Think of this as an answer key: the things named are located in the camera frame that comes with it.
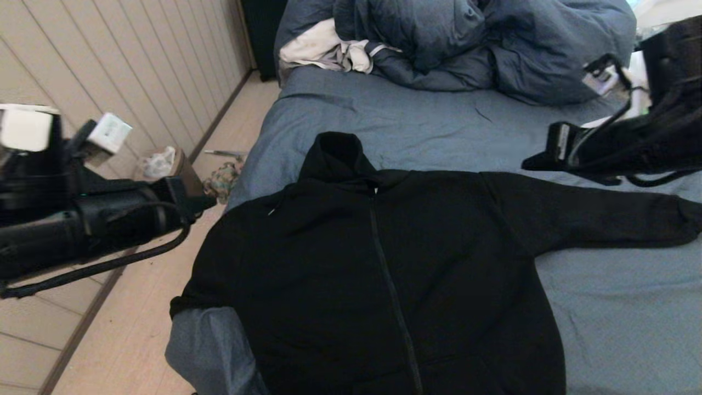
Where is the black hoodie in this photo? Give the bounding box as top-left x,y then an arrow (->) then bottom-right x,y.
169,132 -> 702,395

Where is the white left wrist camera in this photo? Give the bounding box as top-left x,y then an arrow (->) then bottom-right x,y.
71,112 -> 133,165

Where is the crumpled white garment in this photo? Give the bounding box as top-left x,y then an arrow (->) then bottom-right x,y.
278,18 -> 401,75

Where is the smooth black left arm cable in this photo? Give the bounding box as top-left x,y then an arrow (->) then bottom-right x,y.
0,203 -> 193,300

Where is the colourful braided rope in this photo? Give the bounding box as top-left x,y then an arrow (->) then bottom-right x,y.
203,162 -> 242,205

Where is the white blanket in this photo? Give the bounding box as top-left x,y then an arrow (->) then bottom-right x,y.
633,0 -> 702,28

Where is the clear plastic bin bag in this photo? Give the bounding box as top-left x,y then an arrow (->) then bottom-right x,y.
138,146 -> 177,179

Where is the blue-sheeted bed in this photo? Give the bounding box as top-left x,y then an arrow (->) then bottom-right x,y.
165,65 -> 702,395

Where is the brown trash bin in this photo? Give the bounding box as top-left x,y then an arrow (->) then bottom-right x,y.
133,145 -> 205,198

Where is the black cabinet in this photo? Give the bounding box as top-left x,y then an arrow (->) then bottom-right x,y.
240,0 -> 288,83

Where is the dark blue duvet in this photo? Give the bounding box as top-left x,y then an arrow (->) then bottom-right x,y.
273,0 -> 637,106

